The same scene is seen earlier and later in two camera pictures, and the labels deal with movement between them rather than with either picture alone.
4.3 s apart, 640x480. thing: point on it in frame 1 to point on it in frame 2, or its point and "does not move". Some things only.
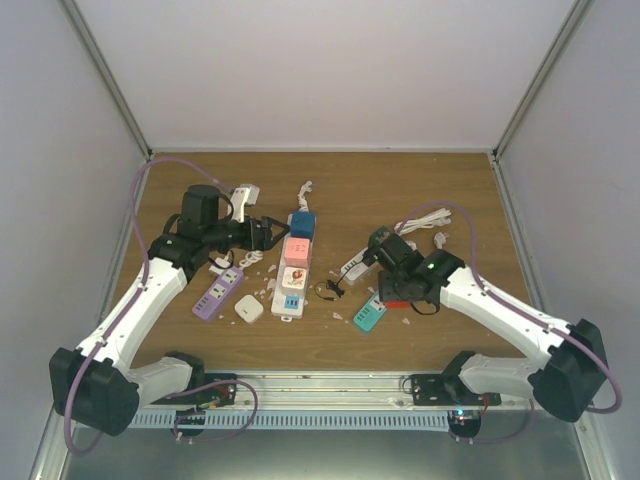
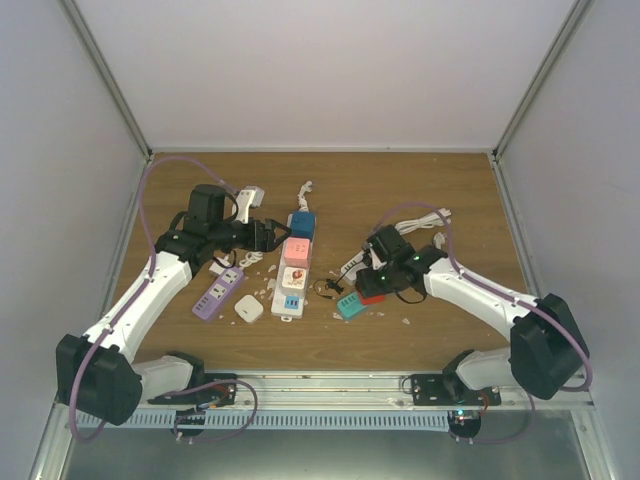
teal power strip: (370, 312) to (351, 304)
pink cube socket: (297, 252) does not move
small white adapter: (248, 309) does not move
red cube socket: (397, 304) to (374, 299)
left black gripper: (264, 241) does not move
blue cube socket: (302, 225) does not move
